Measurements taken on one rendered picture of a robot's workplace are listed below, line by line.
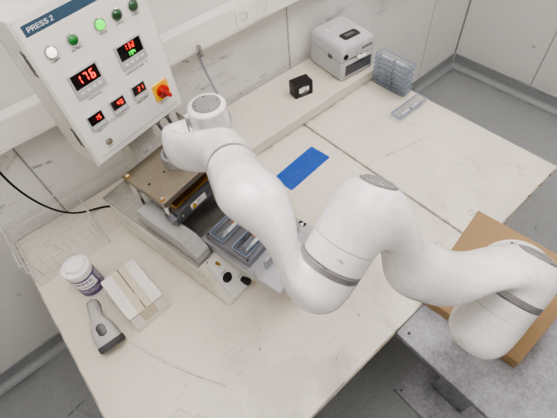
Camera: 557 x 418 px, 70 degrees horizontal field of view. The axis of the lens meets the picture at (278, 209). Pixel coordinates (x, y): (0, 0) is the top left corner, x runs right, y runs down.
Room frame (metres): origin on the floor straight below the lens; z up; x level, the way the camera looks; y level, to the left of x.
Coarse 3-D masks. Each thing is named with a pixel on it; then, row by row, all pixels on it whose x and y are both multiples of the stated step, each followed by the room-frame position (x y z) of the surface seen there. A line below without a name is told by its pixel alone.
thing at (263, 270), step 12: (300, 228) 0.65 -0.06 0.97; (204, 240) 0.65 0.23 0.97; (300, 240) 0.61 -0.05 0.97; (216, 252) 0.62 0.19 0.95; (264, 252) 0.58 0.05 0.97; (240, 264) 0.56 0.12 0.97; (264, 264) 0.53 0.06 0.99; (252, 276) 0.52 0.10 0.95; (264, 276) 0.51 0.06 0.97; (276, 276) 0.50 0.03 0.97; (276, 288) 0.47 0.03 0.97
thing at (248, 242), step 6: (246, 234) 0.63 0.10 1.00; (252, 234) 0.63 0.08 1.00; (240, 240) 0.61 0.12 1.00; (246, 240) 0.61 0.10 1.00; (252, 240) 0.61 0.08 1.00; (258, 240) 0.60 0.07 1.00; (234, 246) 0.59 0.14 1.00; (240, 246) 0.59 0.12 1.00; (246, 246) 0.59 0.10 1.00; (252, 246) 0.59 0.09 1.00; (240, 252) 0.57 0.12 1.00; (246, 252) 0.57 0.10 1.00
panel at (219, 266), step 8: (216, 256) 0.63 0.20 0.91; (208, 264) 0.60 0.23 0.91; (216, 264) 0.61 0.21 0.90; (224, 264) 0.62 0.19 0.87; (216, 272) 0.60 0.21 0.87; (224, 272) 0.60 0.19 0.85; (232, 272) 0.61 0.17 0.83; (240, 272) 0.62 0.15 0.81; (224, 280) 0.58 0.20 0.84; (232, 280) 0.59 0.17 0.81; (224, 288) 0.57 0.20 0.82; (232, 288) 0.58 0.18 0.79; (240, 288) 0.58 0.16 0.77; (232, 296) 0.56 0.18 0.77
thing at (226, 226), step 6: (222, 222) 0.68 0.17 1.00; (228, 222) 0.68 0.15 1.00; (234, 222) 0.67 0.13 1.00; (216, 228) 0.66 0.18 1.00; (222, 228) 0.66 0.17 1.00; (228, 228) 0.66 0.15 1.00; (234, 228) 0.65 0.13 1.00; (216, 234) 0.64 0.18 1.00; (222, 234) 0.64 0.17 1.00; (228, 234) 0.64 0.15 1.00; (222, 240) 0.62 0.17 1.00
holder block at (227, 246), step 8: (224, 216) 0.71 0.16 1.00; (216, 224) 0.68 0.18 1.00; (208, 232) 0.66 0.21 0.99; (240, 232) 0.64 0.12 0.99; (216, 240) 0.63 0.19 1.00; (232, 240) 0.62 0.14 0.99; (224, 248) 0.60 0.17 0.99; (264, 248) 0.59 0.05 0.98; (240, 256) 0.56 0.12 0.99; (256, 256) 0.56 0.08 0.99; (248, 264) 0.54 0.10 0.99
